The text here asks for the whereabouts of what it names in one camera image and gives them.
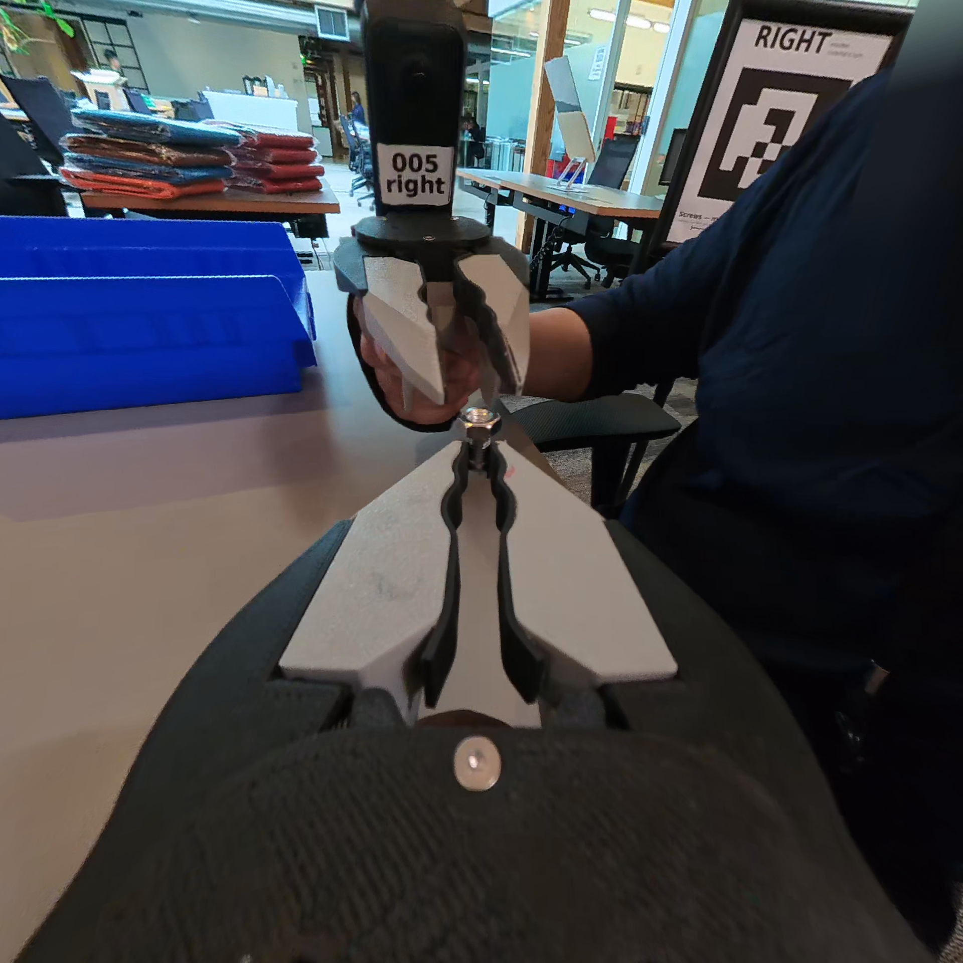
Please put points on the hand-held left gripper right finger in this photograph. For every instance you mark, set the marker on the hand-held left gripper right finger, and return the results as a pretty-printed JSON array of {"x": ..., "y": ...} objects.
[{"x": 587, "y": 594}]

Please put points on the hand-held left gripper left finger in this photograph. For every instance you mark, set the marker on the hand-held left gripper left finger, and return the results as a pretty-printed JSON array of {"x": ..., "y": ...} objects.
[{"x": 368, "y": 587}]

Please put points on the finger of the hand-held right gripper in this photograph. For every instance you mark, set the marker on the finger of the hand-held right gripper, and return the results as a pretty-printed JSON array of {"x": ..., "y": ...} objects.
[
  {"x": 508, "y": 316},
  {"x": 399, "y": 323}
]

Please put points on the steel hex nut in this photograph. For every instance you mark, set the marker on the steel hex nut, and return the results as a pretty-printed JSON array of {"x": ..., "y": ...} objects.
[{"x": 480, "y": 425}]

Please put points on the person's right hand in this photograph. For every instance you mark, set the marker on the person's right hand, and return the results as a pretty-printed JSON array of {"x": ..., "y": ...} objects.
[{"x": 463, "y": 384}]

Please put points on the wooden top desk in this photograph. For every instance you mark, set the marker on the wooden top desk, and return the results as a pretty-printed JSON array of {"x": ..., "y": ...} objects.
[
  {"x": 526, "y": 184},
  {"x": 286, "y": 199}
]

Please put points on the black mesh office chair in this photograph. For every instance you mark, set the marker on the black mesh office chair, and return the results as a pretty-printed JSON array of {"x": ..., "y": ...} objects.
[{"x": 602, "y": 421}]

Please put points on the tilted grey board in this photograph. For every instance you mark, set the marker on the tilted grey board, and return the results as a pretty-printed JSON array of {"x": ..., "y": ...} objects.
[{"x": 568, "y": 105}]

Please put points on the white counter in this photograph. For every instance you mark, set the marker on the white counter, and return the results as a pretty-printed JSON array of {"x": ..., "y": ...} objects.
[{"x": 256, "y": 113}]

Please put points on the person's torso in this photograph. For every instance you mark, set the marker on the person's torso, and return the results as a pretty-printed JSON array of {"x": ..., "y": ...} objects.
[{"x": 790, "y": 451}]

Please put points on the blue plastic bin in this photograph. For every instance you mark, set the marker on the blue plastic bin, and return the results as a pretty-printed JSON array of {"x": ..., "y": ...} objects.
[{"x": 150, "y": 331}]

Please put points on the stack of folded cloth packets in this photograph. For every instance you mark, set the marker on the stack of folded cloth packets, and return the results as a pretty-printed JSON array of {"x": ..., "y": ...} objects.
[{"x": 150, "y": 150}]

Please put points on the black framed marker sign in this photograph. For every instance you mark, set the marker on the black framed marker sign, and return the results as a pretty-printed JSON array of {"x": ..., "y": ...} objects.
[{"x": 722, "y": 113}]

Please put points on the cardboard box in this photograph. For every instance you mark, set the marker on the cardboard box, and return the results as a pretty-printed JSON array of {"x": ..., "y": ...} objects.
[{"x": 98, "y": 83}]

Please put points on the green potted plant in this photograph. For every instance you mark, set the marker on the green potted plant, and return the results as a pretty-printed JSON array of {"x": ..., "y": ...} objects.
[{"x": 60, "y": 22}]

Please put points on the wooden post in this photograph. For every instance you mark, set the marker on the wooden post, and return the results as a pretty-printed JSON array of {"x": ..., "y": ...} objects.
[{"x": 553, "y": 75}]

